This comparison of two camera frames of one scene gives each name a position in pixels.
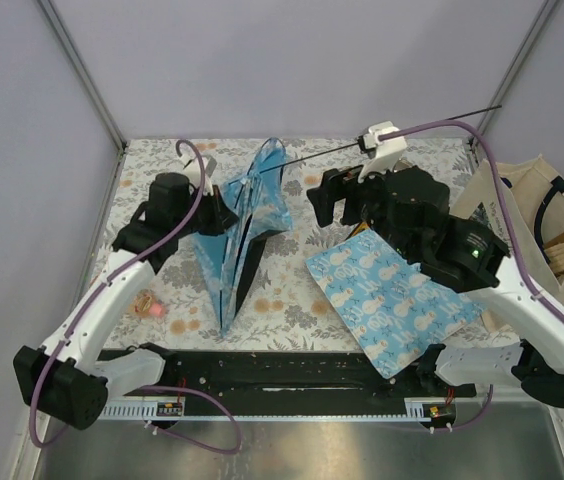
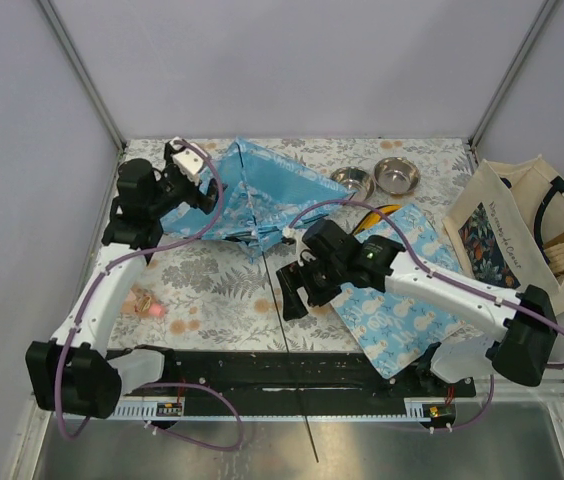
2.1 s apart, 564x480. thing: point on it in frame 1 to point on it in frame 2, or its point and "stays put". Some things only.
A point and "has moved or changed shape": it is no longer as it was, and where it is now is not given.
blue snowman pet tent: (259, 192) has moved or changed shape
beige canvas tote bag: (559, 245) stays put
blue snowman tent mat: (387, 304) stays put
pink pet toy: (145, 303) stays put
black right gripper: (323, 197) to (289, 278)
